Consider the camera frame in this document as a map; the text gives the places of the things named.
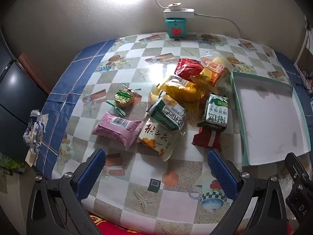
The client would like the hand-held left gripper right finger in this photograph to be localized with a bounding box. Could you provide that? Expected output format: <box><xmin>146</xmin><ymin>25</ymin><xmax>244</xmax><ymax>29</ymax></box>
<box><xmin>207</xmin><ymin>149</ymin><xmax>286</xmax><ymax>235</ymax></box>

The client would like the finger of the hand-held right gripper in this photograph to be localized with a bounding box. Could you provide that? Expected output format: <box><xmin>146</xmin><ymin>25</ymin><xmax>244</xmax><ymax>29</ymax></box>
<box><xmin>284</xmin><ymin>152</ymin><xmax>313</xmax><ymax>191</ymax></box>

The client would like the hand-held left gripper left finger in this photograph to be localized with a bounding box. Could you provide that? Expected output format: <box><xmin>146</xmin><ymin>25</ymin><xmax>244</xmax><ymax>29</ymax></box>
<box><xmin>26</xmin><ymin>148</ymin><xmax>113</xmax><ymax>235</ymax></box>

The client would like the small dark red snack packet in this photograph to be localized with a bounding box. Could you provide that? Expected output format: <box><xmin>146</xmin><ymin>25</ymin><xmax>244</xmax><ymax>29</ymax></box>
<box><xmin>192</xmin><ymin>127</ymin><xmax>223</xmax><ymax>153</ymax></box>

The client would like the pink snack packet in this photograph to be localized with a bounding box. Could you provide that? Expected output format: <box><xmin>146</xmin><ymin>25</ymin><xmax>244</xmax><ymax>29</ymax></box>
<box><xmin>92</xmin><ymin>112</ymin><xmax>143</xmax><ymax>150</ymax></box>

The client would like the white teal-edged box lid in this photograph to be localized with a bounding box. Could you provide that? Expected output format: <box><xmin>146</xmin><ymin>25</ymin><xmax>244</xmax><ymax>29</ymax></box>
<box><xmin>230</xmin><ymin>71</ymin><xmax>313</xmax><ymax>167</ymax></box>

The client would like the green white biscuit packet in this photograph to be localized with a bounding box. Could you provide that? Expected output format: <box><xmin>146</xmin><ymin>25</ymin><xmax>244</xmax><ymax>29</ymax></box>
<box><xmin>198</xmin><ymin>94</ymin><xmax>230</xmax><ymax>130</ymax></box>

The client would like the cream cookie snack packet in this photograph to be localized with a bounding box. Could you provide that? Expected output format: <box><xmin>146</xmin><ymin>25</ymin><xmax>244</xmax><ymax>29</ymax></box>
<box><xmin>138</xmin><ymin>119</ymin><xmax>186</xmax><ymax>162</ymax></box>

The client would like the round gold green candy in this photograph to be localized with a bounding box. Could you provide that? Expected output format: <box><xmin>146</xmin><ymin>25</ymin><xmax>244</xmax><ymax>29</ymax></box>
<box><xmin>106</xmin><ymin>84</ymin><xmax>141</xmax><ymax>117</ymax></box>

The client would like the green white corn snack packet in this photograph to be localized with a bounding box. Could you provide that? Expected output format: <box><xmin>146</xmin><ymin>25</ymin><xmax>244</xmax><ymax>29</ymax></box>
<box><xmin>146</xmin><ymin>97</ymin><xmax>185</xmax><ymax>131</ymax></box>

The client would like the yellow snack packet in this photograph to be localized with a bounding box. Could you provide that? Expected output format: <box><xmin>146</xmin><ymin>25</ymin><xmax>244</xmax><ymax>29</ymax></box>
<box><xmin>156</xmin><ymin>76</ymin><xmax>208</xmax><ymax>113</ymax></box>

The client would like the orange snack packet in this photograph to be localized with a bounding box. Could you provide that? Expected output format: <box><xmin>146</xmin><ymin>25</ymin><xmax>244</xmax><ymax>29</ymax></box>
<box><xmin>191</xmin><ymin>62</ymin><xmax>229</xmax><ymax>89</ymax></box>

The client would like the large red snack packet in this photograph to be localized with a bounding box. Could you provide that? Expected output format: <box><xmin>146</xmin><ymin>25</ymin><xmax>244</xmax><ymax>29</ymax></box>
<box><xmin>174</xmin><ymin>58</ymin><xmax>204</xmax><ymax>81</ymax></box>

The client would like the red patterned cloth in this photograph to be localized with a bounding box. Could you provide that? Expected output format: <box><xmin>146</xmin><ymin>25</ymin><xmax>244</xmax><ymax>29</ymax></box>
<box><xmin>88</xmin><ymin>214</ymin><xmax>137</xmax><ymax>235</ymax></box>

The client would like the crumpled white blue wrapper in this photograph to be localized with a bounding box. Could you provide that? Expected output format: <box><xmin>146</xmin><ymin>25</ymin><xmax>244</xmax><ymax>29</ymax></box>
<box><xmin>22</xmin><ymin>110</ymin><xmax>49</xmax><ymax>167</ymax></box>

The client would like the green leafy thing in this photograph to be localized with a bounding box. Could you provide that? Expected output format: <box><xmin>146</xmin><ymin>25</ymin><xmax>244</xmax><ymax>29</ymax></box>
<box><xmin>0</xmin><ymin>152</ymin><xmax>27</xmax><ymax>177</ymax></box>

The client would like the white bag with pink print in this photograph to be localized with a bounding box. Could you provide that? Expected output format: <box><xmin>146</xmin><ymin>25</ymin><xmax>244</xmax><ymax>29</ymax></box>
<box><xmin>295</xmin><ymin>64</ymin><xmax>313</xmax><ymax>91</ymax></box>

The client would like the checked printed tablecloth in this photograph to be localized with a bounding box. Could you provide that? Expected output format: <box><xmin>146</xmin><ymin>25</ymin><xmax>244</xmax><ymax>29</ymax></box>
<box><xmin>37</xmin><ymin>31</ymin><xmax>313</xmax><ymax>235</ymax></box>

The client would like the dark cabinet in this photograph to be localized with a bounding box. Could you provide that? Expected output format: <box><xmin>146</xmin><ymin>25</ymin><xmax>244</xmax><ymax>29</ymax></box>
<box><xmin>0</xmin><ymin>39</ymin><xmax>49</xmax><ymax>157</ymax></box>

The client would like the round bun in clear bag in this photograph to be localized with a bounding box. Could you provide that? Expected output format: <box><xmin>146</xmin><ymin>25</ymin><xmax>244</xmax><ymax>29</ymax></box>
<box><xmin>201</xmin><ymin>50</ymin><xmax>231</xmax><ymax>74</ymax></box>

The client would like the white metal rack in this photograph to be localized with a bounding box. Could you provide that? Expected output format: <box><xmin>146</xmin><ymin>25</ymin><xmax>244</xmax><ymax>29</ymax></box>
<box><xmin>295</xmin><ymin>27</ymin><xmax>313</xmax><ymax>65</ymax></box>

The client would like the teal box with red label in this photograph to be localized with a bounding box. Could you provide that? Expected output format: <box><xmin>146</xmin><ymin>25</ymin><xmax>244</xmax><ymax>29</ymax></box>
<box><xmin>164</xmin><ymin>17</ymin><xmax>187</xmax><ymax>39</ymax></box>

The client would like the white power strip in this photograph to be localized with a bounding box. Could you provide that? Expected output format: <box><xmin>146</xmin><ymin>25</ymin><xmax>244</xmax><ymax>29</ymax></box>
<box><xmin>163</xmin><ymin>8</ymin><xmax>195</xmax><ymax>19</ymax></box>

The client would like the white power cable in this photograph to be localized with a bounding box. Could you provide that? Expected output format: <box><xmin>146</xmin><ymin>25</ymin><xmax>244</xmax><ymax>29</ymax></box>
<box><xmin>194</xmin><ymin>12</ymin><xmax>241</xmax><ymax>38</ymax></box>

